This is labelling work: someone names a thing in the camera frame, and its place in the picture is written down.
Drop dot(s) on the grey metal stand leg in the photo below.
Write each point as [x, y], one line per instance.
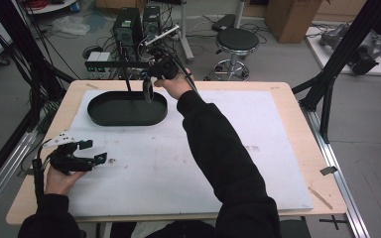
[187, 43]

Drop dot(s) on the black round stool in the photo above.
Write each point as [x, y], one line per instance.
[237, 39]

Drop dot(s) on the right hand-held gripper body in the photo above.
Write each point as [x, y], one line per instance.
[165, 66]

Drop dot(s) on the white power supply box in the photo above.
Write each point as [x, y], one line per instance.
[98, 57]

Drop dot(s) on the brown cardboard box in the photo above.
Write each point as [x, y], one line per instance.
[289, 20]

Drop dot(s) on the person's left hand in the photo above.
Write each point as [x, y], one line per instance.
[58, 183]

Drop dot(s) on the black metal frame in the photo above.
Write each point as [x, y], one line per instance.
[340, 53]
[23, 49]

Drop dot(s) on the grey tape piece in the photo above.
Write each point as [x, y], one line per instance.
[328, 170]

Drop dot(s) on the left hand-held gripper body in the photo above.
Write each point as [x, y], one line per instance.
[67, 162]

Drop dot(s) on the slim black computer tower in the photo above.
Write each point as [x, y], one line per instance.
[152, 20]

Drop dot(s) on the person's right hand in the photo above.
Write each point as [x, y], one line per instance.
[177, 86]

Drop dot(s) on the aluminium rail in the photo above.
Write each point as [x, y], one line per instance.
[3, 172]
[340, 185]

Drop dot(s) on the large black computer tower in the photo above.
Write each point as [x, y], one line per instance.
[127, 31]

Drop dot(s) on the black flat case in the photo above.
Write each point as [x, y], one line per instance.
[223, 23]

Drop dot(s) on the white table mat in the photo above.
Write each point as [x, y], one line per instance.
[152, 172]

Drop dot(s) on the clear plastic bag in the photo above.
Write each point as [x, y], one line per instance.
[69, 25]

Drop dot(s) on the grey machine part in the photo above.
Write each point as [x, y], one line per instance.
[363, 54]

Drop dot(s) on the black oval tray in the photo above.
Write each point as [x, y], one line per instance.
[119, 110]

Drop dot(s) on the person's lap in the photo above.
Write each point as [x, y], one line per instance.
[175, 229]

